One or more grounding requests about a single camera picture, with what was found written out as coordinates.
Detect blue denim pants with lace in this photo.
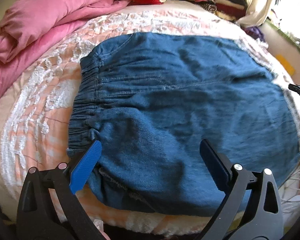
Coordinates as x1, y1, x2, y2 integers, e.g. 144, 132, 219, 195
67, 33, 300, 217

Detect yellow sticky note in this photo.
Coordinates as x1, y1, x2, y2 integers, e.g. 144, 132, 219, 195
275, 54, 295, 76

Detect peach white textured bedspread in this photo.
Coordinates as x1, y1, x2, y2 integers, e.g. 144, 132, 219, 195
0, 1, 300, 236

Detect purple cloth near curtain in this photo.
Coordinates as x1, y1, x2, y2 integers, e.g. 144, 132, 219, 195
243, 26, 266, 42

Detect cream curtain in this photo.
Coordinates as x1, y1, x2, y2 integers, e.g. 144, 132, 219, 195
236, 0, 273, 28

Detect pink folded blanket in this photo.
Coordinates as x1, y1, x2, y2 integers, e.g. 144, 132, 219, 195
0, 0, 129, 98

